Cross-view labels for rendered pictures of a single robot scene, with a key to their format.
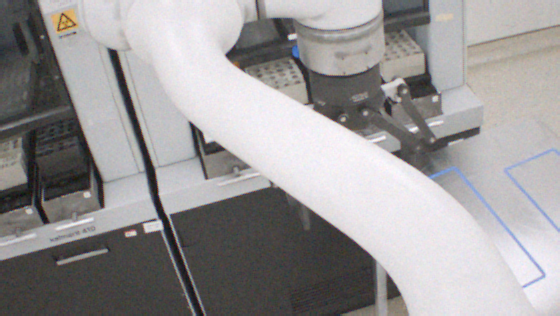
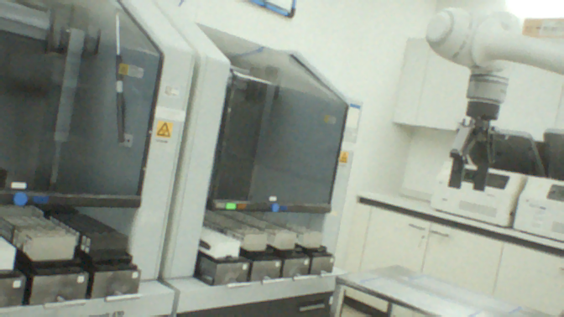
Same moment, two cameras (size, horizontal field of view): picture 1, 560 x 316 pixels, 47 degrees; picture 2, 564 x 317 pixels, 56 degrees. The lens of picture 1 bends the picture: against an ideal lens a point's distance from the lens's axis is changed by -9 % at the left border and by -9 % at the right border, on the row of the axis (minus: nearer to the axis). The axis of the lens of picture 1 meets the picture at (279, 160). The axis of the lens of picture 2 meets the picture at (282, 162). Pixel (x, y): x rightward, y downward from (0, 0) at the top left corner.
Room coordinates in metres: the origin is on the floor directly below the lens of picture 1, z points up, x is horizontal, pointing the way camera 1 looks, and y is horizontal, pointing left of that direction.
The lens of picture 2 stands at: (-0.11, 1.06, 1.24)
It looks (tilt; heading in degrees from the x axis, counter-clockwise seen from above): 3 degrees down; 322
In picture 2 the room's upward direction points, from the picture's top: 10 degrees clockwise
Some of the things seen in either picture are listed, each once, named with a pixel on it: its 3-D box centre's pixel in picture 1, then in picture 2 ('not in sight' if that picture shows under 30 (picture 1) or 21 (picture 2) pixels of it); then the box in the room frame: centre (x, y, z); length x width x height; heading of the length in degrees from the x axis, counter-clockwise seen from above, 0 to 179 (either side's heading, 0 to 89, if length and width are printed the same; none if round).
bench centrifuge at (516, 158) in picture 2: not in sight; (492, 174); (1.90, -2.43, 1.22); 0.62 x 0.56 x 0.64; 96
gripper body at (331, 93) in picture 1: (346, 92); (480, 121); (0.61, -0.08, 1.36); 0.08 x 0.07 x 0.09; 98
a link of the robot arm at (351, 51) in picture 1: (340, 34); (486, 90); (0.61, -0.08, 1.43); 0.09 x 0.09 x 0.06
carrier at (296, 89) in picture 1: (283, 96); (253, 241); (1.35, -0.04, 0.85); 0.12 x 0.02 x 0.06; 98
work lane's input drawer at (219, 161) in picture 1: (209, 86); (176, 244); (1.56, 0.14, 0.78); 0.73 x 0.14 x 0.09; 8
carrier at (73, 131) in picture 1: (60, 143); (96, 239); (1.34, 0.52, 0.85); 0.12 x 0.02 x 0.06; 98
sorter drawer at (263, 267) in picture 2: not in sight; (209, 243); (1.58, -0.01, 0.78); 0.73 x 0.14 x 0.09; 8
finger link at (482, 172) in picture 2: (408, 169); (481, 177); (0.61, -0.15, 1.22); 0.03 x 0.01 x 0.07; 8
